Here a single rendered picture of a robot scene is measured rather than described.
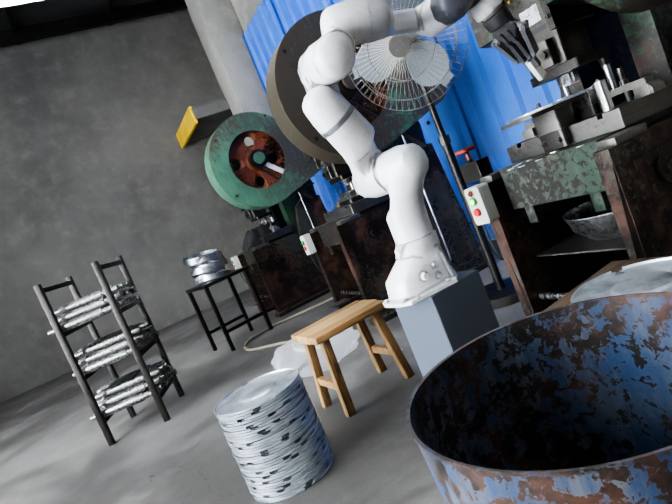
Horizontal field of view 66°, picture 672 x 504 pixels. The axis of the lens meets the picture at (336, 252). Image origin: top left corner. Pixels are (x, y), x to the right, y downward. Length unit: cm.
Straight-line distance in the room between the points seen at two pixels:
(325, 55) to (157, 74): 722
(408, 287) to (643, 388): 63
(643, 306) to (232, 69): 630
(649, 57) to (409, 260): 104
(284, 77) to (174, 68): 572
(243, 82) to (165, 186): 208
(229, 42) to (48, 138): 281
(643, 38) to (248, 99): 534
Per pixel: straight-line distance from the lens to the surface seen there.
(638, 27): 201
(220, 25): 705
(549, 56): 184
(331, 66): 129
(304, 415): 168
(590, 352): 92
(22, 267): 786
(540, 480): 54
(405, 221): 139
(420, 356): 152
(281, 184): 456
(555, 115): 178
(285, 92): 285
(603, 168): 158
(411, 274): 136
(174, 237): 789
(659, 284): 123
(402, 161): 133
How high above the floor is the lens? 77
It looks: 6 degrees down
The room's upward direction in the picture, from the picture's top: 22 degrees counter-clockwise
